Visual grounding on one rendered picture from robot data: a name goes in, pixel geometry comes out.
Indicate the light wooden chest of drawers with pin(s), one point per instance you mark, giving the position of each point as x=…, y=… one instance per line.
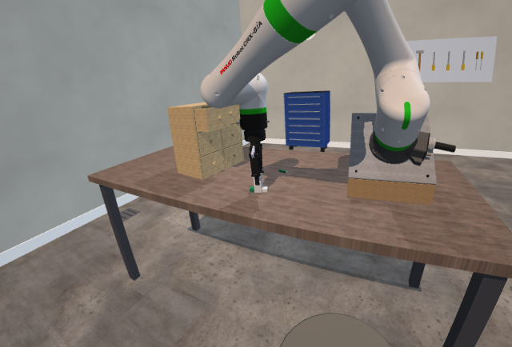
x=185, y=142

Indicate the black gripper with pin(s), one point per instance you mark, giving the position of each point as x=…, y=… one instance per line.
x=255, y=154

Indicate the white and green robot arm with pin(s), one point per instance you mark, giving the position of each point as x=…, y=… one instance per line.
x=280, y=25

